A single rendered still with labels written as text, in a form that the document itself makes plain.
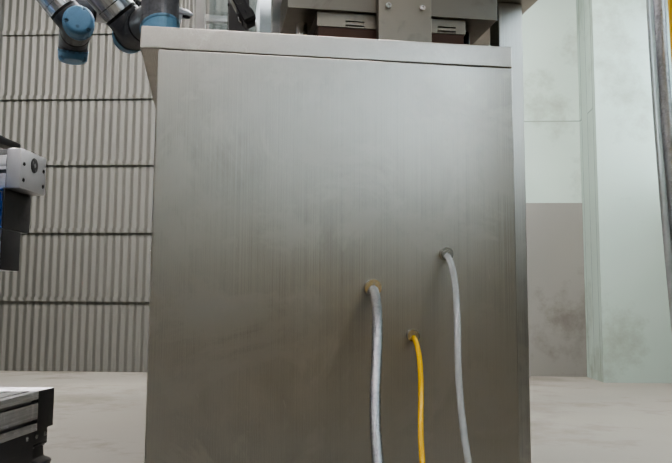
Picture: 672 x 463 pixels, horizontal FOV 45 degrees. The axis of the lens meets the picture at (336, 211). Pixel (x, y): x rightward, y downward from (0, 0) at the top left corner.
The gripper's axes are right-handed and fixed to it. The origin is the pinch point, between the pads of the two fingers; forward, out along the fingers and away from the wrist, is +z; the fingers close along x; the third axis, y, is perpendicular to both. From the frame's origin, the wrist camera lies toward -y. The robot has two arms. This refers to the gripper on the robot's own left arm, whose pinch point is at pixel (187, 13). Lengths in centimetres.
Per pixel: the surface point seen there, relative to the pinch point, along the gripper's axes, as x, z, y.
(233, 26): 30.6, 5.6, 8.4
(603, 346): -152, 283, 124
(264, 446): 101, -3, 91
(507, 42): 65, 62, 11
